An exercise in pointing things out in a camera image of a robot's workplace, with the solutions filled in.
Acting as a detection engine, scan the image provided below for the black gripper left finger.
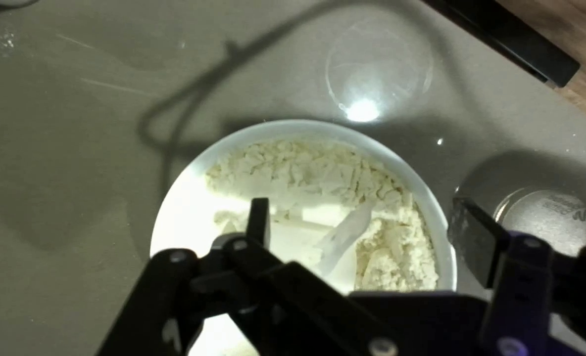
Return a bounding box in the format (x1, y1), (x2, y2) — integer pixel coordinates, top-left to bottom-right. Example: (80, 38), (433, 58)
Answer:
(96, 197), (399, 356)

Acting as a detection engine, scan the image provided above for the clear open shaker bottle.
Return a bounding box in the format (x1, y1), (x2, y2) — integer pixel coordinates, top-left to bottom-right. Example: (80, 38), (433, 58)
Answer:
(322, 17), (435, 127)

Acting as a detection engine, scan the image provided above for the loose black shaker lid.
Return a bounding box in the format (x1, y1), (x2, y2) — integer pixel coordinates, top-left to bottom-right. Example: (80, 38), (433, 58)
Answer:
(451, 157), (586, 262)

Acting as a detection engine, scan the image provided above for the beige protein powder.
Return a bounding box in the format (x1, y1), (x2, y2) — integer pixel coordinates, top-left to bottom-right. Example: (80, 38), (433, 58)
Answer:
(203, 137), (439, 294)

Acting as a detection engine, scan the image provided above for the clear plastic powder scoop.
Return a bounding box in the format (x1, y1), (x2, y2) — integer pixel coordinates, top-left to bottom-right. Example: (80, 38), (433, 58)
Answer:
(264, 201), (377, 280)

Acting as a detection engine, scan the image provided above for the white ceramic bowl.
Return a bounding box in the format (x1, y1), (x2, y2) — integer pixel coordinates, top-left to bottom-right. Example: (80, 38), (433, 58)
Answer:
(148, 118), (458, 356)

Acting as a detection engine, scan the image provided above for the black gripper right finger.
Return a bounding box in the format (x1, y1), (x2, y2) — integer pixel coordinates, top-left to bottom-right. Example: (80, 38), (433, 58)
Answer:
(447, 197), (586, 356)

